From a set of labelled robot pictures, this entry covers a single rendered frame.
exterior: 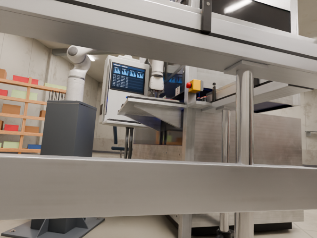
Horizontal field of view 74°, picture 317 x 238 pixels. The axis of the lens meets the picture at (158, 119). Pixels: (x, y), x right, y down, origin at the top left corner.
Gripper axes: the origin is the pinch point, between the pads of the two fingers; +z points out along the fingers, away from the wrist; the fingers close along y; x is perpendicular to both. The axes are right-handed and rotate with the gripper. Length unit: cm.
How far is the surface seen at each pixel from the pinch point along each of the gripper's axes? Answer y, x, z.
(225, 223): -35, 38, 75
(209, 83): -34.3, 15.7, -11.2
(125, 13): 35, 98, 5
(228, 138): -35, 38, 28
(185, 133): -18.2, 14.9, 25.5
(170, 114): -10.1, 5.8, 12.7
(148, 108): 5.9, 5.8, 10.0
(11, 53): 357, -684, -260
